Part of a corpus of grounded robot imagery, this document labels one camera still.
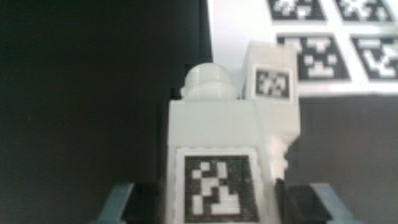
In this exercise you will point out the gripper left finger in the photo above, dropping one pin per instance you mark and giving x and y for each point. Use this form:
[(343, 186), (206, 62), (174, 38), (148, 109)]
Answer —
[(114, 206)]

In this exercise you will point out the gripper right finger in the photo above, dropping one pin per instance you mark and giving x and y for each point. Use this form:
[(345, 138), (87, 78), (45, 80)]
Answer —
[(341, 216)]

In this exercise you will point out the white table leg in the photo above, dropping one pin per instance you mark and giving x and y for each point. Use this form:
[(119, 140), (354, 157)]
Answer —
[(228, 140), (270, 70)]

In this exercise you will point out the fiducial marker sheet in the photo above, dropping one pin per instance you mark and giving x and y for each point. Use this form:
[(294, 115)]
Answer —
[(341, 31)]

